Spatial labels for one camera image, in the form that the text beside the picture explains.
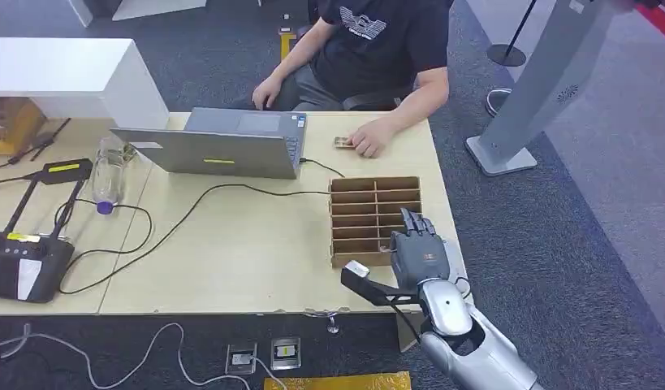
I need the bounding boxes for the person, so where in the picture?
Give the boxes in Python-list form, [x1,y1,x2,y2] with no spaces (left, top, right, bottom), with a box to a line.
[232,0,455,160]

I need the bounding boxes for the white cable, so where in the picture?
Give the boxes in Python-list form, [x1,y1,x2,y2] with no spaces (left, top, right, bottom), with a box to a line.
[0,322,253,390]
[250,355,289,390]

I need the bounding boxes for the black cord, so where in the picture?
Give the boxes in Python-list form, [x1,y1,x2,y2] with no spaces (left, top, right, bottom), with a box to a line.
[8,117,73,166]

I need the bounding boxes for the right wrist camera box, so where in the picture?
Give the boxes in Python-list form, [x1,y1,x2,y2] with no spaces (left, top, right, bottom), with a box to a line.
[340,260,421,309]

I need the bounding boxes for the grey laptop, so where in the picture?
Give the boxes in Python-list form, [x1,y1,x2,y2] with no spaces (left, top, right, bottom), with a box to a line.
[110,106,309,181]

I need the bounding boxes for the person's left hand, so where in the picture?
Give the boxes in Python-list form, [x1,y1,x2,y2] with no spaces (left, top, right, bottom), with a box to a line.
[349,116,398,160]

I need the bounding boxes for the clear bottle purple cap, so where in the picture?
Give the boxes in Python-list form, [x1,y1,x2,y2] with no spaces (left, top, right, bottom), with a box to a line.
[91,134,139,216]

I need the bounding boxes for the looped black cable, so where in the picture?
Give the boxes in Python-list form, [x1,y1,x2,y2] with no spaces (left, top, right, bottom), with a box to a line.
[54,198,153,258]

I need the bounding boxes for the black document scanner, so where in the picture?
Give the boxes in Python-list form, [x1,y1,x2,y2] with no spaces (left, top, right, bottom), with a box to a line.
[0,158,94,304]

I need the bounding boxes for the black stanchion post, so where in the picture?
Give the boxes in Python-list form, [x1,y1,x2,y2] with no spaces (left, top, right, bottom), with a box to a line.
[486,0,539,68]

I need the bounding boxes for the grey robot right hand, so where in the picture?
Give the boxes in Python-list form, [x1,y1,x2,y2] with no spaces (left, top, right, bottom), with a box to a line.
[389,208,452,293]

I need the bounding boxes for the white furniture panel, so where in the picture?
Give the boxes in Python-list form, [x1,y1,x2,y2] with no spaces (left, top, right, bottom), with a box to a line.
[67,0,207,28]

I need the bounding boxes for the grey kiosk stand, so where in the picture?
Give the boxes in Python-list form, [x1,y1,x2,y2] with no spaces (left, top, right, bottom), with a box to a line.
[464,0,620,178]

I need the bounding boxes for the wooden card box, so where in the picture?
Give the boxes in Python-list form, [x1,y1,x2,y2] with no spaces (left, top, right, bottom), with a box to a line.
[328,176,424,269]

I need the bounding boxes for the person's right hand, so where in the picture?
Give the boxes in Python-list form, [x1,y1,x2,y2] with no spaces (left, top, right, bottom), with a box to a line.
[250,74,284,112]

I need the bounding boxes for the long black cable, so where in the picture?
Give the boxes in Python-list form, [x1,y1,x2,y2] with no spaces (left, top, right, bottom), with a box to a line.
[58,183,333,296]

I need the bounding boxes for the floor socket box with plug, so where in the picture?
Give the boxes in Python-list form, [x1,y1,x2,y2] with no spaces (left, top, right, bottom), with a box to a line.
[225,342,258,377]

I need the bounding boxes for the white cabinet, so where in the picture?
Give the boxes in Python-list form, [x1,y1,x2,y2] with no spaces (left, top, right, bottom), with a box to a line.
[0,37,171,131]

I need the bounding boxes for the cardboard box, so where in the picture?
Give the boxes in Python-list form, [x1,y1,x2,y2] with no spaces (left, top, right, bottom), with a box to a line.
[0,97,47,157]

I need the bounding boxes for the black chair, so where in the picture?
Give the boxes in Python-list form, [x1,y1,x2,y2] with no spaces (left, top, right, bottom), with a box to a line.
[339,85,417,113]

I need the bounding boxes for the short black laptop cable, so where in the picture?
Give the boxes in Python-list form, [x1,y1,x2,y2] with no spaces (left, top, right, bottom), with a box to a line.
[298,157,348,180]

